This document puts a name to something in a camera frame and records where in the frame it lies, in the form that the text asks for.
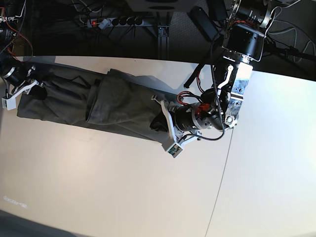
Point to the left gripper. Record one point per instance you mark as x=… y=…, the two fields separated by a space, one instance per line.
x=177 y=123

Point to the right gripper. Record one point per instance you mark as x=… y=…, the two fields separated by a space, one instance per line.
x=20 y=78

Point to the olive green T-shirt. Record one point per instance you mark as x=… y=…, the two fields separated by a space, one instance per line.
x=106 y=102

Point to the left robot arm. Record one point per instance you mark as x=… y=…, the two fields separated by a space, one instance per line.
x=243 y=31

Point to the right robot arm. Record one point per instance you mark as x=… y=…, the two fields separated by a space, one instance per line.
x=12 y=17

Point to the aluminium table leg profile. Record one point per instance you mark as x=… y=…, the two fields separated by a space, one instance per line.
x=163 y=22

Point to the white power strip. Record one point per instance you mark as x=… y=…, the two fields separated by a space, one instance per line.
x=126 y=21

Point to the black power adapter brick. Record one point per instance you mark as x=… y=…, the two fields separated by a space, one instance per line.
x=202 y=22

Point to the small black power adapter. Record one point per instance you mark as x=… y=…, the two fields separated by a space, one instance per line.
x=217 y=10

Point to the black tripod stand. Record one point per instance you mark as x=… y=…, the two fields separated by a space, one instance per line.
x=271 y=47

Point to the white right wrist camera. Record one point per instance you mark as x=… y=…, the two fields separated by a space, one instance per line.
x=9 y=103

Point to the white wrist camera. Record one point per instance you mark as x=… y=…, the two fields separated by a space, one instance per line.
x=9 y=103
x=173 y=148

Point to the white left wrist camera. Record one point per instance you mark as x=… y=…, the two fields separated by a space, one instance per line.
x=173 y=148

